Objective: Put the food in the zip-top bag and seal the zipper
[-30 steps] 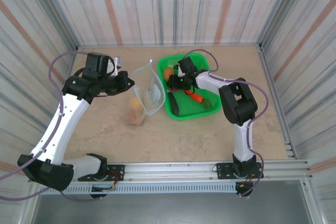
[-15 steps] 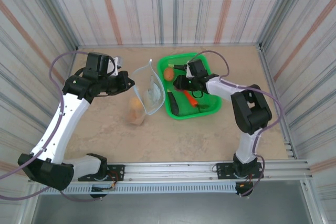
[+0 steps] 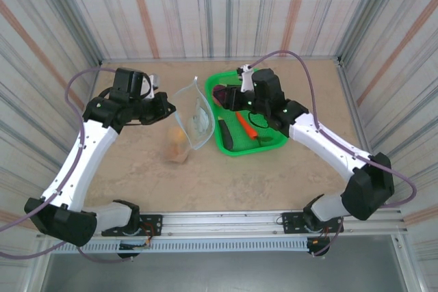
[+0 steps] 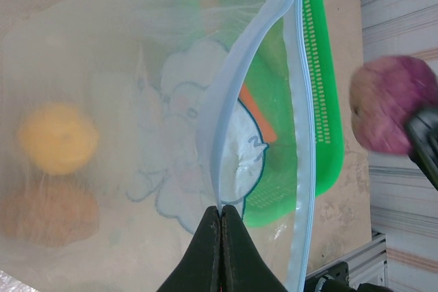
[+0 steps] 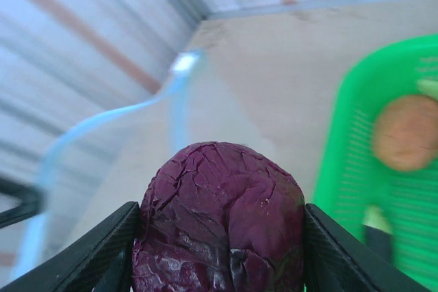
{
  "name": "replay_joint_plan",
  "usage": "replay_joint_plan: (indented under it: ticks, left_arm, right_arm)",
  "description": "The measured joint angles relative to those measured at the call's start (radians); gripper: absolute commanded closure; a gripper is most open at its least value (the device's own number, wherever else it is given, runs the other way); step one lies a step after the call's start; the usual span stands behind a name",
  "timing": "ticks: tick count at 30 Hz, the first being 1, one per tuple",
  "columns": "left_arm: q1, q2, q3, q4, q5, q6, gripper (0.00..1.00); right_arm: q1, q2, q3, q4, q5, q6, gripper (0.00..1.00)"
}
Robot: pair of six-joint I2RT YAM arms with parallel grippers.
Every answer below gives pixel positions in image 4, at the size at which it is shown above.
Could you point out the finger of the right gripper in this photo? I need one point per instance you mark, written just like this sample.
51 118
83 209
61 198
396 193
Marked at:
427 141

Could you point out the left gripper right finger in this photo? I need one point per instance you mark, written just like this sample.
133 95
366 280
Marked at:
243 264

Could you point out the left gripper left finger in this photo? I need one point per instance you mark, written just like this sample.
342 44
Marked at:
198 264

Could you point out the purple onion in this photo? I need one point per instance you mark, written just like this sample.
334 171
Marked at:
383 100

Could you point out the green plastic basket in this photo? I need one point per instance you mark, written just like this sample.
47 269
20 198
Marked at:
328 117

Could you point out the orange carrot green leaves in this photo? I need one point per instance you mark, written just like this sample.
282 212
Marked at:
260 114

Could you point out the brown potato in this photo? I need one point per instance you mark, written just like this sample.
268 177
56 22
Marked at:
48 216

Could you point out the yellow lemon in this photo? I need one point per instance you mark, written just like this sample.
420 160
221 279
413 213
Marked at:
58 138

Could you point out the clear zip-top bag elephant print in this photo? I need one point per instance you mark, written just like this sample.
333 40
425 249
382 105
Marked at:
102 49

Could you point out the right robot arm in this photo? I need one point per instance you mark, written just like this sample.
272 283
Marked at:
369 287

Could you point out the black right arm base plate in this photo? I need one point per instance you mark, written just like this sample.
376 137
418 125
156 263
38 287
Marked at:
333 271

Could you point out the aluminium mounting rail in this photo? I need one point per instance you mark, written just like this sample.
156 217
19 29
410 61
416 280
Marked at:
369 258

